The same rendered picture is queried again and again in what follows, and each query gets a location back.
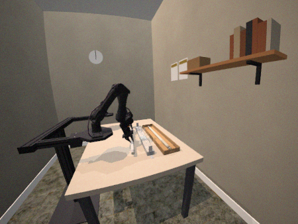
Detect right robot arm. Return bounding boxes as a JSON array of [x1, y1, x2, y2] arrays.
[[91, 84, 134, 139]]

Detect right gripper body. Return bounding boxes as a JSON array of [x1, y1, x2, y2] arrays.
[[122, 127, 133, 139]]

